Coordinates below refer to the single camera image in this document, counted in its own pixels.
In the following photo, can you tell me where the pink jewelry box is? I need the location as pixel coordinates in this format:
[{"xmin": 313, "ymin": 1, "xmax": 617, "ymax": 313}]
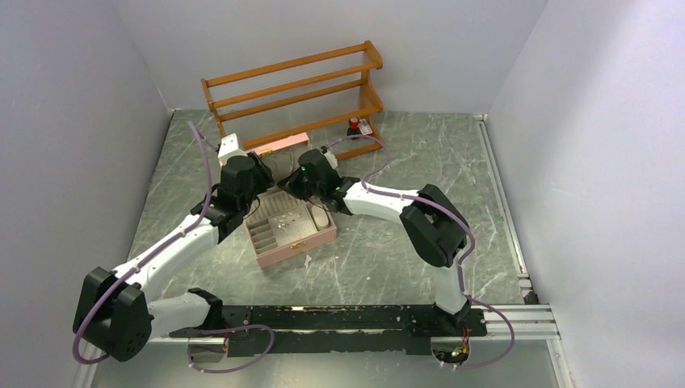
[{"xmin": 244, "ymin": 133, "xmax": 337, "ymax": 268}]

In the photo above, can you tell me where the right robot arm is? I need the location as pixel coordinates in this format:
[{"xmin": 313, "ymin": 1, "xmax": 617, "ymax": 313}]
[{"xmin": 277, "ymin": 150, "xmax": 471, "ymax": 335}]

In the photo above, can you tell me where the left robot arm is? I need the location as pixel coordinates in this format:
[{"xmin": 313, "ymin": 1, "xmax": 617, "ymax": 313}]
[{"xmin": 72, "ymin": 151, "xmax": 274, "ymax": 365}]

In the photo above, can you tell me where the cream watch pillow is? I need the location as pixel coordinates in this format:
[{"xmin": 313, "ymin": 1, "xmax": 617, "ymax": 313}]
[{"xmin": 310, "ymin": 206, "xmax": 330, "ymax": 230}]

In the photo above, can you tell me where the red black stamp on shelf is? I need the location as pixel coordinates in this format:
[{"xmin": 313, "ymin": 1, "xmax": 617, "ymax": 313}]
[{"xmin": 347, "ymin": 117, "xmax": 361, "ymax": 137}]

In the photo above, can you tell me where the red white small box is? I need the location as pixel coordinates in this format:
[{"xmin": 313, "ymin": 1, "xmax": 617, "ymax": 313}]
[{"xmin": 358, "ymin": 119, "xmax": 373, "ymax": 136}]

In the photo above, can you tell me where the wooden shelf rack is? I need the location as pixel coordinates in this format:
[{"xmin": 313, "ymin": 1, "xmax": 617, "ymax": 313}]
[{"xmin": 201, "ymin": 40, "xmax": 384, "ymax": 150}]

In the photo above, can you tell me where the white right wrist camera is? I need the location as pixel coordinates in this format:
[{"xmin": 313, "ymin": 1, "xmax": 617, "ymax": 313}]
[{"xmin": 321, "ymin": 150, "xmax": 338, "ymax": 170}]

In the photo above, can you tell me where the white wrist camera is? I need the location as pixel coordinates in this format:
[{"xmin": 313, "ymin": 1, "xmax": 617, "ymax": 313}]
[
  {"xmin": 217, "ymin": 133, "xmax": 247, "ymax": 167},
  {"xmin": 321, "ymin": 150, "xmax": 338, "ymax": 170}
]

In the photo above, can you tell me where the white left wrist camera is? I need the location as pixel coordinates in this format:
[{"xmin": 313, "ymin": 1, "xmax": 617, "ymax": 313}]
[{"xmin": 217, "ymin": 133, "xmax": 247, "ymax": 167}]

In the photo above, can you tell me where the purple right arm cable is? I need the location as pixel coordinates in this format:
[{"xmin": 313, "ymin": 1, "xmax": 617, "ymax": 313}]
[{"xmin": 322, "ymin": 134, "xmax": 477, "ymax": 301}]

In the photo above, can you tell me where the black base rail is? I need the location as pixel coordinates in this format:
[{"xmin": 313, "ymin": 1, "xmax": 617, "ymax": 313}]
[{"xmin": 149, "ymin": 304, "xmax": 561, "ymax": 357}]

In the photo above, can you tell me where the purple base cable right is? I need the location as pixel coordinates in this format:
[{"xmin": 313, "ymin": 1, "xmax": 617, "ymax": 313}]
[{"xmin": 439, "ymin": 294, "xmax": 516, "ymax": 372}]

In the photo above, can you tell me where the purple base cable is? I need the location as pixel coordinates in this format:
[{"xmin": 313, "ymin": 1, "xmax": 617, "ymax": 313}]
[
  {"xmin": 439, "ymin": 294, "xmax": 516, "ymax": 372},
  {"xmin": 187, "ymin": 325, "xmax": 275, "ymax": 375}
]

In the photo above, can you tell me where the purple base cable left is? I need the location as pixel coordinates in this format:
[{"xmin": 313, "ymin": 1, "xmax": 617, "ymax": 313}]
[{"xmin": 187, "ymin": 325, "xmax": 275, "ymax": 375}]

